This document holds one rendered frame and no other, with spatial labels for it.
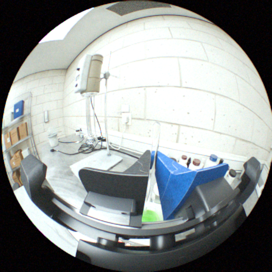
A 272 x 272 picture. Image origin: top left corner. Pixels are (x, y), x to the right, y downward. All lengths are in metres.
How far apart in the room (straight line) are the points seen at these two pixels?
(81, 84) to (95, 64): 0.12
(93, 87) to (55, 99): 2.09
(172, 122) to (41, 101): 2.50
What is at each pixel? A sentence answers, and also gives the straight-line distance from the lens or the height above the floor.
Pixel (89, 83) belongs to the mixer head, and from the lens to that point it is 0.43.
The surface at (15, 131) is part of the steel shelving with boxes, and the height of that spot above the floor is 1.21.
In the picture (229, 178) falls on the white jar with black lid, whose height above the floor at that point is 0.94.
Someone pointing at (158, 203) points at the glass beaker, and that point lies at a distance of 0.18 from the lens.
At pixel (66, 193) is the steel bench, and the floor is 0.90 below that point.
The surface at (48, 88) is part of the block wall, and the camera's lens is 2.53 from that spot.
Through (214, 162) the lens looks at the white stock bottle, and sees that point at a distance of 0.49.
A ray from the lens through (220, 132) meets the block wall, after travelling 0.60.
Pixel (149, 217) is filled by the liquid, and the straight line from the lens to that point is 0.21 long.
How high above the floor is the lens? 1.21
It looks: 18 degrees down
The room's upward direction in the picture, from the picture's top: 1 degrees clockwise
